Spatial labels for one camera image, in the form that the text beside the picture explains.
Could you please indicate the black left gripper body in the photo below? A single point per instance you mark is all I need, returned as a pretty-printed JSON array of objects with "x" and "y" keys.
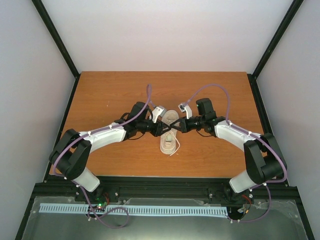
[{"x": 141, "y": 125}]

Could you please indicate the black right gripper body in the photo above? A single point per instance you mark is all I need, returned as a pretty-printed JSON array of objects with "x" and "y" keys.
[{"x": 195, "y": 126}]

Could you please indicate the white shoelace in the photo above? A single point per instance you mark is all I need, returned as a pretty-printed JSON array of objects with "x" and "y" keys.
[{"x": 169, "y": 143}]

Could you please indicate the white canvas sneaker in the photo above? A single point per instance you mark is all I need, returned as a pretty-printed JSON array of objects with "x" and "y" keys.
[{"x": 169, "y": 117}]

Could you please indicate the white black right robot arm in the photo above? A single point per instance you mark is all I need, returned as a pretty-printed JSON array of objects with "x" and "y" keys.
[{"x": 263, "y": 158}]

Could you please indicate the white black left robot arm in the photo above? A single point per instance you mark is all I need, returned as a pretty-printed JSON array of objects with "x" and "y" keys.
[{"x": 70, "y": 155}]

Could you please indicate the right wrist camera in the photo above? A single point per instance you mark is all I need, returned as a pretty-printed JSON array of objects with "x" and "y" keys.
[{"x": 185, "y": 108}]

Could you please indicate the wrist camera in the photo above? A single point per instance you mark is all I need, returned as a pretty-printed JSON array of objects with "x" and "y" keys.
[
  {"x": 158, "y": 111},
  {"x": 185, "y": 108}
]

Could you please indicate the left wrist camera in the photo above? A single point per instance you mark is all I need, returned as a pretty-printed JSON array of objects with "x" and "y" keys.
[{"x": 158, "y": 111}]

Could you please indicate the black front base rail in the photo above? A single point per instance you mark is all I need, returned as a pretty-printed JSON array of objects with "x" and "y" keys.
[{"x": 115, "y": 189}]

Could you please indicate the black frame rail left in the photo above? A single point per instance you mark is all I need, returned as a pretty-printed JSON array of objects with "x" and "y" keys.
[{"x": 50, "y": 26}]

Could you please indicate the black frame rail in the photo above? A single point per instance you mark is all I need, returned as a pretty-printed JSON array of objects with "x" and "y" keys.
[
  {"x": 280, "y": 31},
  {"x": 50, "y": 26}
]

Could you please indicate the light blue cable duct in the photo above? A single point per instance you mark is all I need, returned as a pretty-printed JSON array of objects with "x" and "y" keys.
[{"x": 140, "y": 210}]

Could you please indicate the black frame rail right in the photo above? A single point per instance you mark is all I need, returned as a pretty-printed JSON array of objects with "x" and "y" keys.
[{"x": 280, "y": 31}]

